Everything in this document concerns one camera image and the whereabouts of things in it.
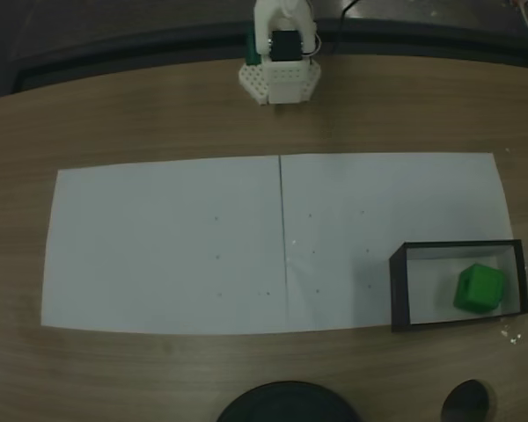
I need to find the green cube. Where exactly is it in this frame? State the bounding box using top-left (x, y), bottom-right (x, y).
top-left (452, 262), bottom-right (507, 314)

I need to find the dark brown open box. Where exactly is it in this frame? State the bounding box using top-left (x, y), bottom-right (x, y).
top-left (388, 238), bottom-right (528, 333)

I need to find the white paper sheet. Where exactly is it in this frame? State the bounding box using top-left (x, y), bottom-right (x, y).
top-left (279, 151), bottom-right (517, 331)
top-left (40, 154), bottom-right (290, 337)

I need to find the black round base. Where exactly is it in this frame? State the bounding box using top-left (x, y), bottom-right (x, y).
top-left (215, 380), bottom-right (363, 422)

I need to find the dark oval object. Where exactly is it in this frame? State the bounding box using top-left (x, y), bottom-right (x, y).
top-left (440, 379), bottom-right (491, 422)

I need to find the black cable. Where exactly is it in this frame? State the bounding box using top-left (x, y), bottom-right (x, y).
top-left (333, 0), bottom-right (363, 55)

